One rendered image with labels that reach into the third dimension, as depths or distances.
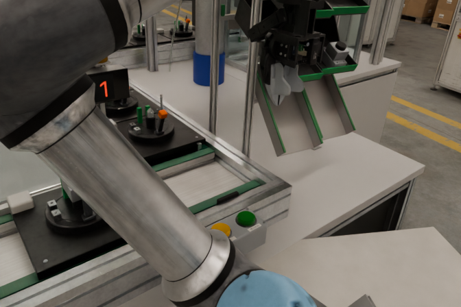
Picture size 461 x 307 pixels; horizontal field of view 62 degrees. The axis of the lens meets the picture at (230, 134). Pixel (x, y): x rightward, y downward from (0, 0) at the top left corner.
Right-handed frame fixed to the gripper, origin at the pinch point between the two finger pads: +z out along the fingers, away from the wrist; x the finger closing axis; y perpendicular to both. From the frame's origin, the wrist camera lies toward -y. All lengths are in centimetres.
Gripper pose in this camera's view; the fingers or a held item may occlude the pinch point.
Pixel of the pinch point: (275, 97)
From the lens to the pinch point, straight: 77.4
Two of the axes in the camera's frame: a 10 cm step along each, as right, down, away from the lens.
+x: 7.9, -2.5, 5.6
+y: 6.1, 3.9, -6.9
